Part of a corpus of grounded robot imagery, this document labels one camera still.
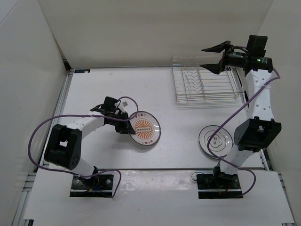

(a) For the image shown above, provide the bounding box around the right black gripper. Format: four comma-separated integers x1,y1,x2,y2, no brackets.
199,41,249,75

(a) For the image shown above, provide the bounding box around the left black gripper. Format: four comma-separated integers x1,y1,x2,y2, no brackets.
109,111,136,135

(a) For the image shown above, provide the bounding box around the orange sunburst plate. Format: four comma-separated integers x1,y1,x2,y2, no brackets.
130,111,161,146

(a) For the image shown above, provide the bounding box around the white flower plate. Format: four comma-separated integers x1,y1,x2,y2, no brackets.
198,125,233,158

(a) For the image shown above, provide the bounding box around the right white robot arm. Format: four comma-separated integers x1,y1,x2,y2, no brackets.
202,35,282,188

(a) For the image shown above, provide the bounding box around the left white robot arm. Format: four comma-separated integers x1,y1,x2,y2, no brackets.
44,97,137,188

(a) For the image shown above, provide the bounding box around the blue corner sticker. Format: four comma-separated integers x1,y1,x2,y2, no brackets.
74,69,90,73

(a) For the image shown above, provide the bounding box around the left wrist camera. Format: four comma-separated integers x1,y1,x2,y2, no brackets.
115,100,128,114

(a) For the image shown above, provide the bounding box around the clear wire dish rack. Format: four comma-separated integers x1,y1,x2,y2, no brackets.
171,56,245,109

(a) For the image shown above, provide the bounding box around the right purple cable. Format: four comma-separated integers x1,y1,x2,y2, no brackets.
206,46,281,196

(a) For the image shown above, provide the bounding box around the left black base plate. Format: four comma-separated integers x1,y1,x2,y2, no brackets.
70,174,114,198

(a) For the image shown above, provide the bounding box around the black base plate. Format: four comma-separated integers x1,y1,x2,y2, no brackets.
70,174,114,198
191,172,243,199

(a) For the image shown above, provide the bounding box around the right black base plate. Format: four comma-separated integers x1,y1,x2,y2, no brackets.
191,172,243,199

